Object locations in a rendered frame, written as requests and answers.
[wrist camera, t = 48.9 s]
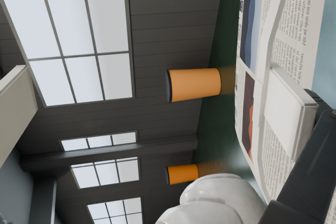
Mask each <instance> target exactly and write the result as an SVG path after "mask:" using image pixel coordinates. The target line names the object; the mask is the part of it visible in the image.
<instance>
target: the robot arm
mask: <svg viewBox="0 0 336 224"><path fill-rule="evenodd" d="M37 110H38V106H37V101H36V97H35V92H34V88H33V83H32V79H31V74H30V70H29V67H27V65H17V66H16V67H15V68H14V69H12V70H11V71H10V72H9V73H8V74H7V75H6V76H5V77H4V78H3V79H2V80H1V81H0V168H1V167H2V165H3V163H4V162H5V160H6V159H7V157H8V156H9V154H10V152H11V151H12V149H13V148H14V146H15V145H16V143H17V141H18V140H19V138H20V137H21V135H22V134H23V132H24V131H25V129H26V127H27V126H28V124H29V123H30V121H31V120H32V118H33V116H34V115H35V113H36V112H37ZM263 114H264V116H265V118H266V119H267V121H268V123H269V124H270V126H271V128H272V129H273V131H274V133H275V135H276V136H277V138H278V140H279V141H280V143H281V145H282V146H283V148H284V150H285V151H286V153H287V155H288V156H289V158H290V160H292V162H296V163H295V165H294V167H293V169H292V171H291V173H290V174H289V176H288V178H287V180H286V182H285V184H284V186H283V188H282V190H281V192H280V194H279V195H278V197H277V199H276V200H273V199H272V200H271V201H270V203H269V204H268V206H267V207H266V206H265V204H264V203H263V201H262V199H261V198H260V196H259V195H258V193H257V192H256V191H255V189H254V188H253V187H252V186H251V185H250V183H249V182H248V181H246V180H244V179H242V178H241V177H240V176H238V175H235V174H227V173H223V174H212V175H207V176H203V177H200V178H198V179H196V180H195V181H194V182H193V183H191V184H190V185H188V186H187V188H186V189H185V190H184V192H183V193H182V195H181V197H180V205H179V206H176V207H173V208H170V209H167V210H166V211H165V212H164V213H163V214H162V215H161V217H160V218H159V219H158V221H157V222H156V223H155V224H325V222H326V219H327V215H328V212H329V209H330V205H331V202H332V199H333V196H334V192H335V189H336V110H335V109H332V108H331V107H330V106H329V105H328V104H327V103H326V102H324V101H323V100H322V99H321V98H320V97H319V96H318V95H317V94H316V93H315V92H313V91H311V90H309V89H302V88H301V87H300V86H299V85H298V84H297V83H296V82H295V81H294V80H293V79H292V78H291V77H290V76H289V75H288V74H287V73H286V72H285V71H284V70H283V68H282V67H281V66H280V65H279V64H278V63H277V62H276V61H275V60H274V59H273V58H271V64H270V70H269V74H268V82H267V89H266V97H265V104H264V112H263Z"/></svg>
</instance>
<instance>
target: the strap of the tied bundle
mask: <svg viewBox="0 0 336 224"><path fill-rule="evenodd" d="M285 2H286V0H271V3H270V6H269V10H268V13H267V17H266V20H265V24H264V28H263V31H262V35H261V38H260V47H259V57H258V66H257V76H256V79H255V89H254V102H253V114H252V121H253V126H252V144H251V154H252V160H253V166H254V172H255V178H256V181H257V183H258V185H259V187H260V190H261V192H262V194H263V197H264V199H265V201H266V203H267V205H268V204H269V203H270V201H271V198H270V196H269V193H268V191H267V189H266V184H265V177H264V171H263V164H262V151H263V137H264V126H265V116H264V107H265V100H266V92H267V85H268V77H269V70H270V68H271V59H272V51H273V43H274V39H275V35H276V32H277V29H278V25H279V22H280V19H281V15H282V12H283V8H284V5H285Z"/></svg>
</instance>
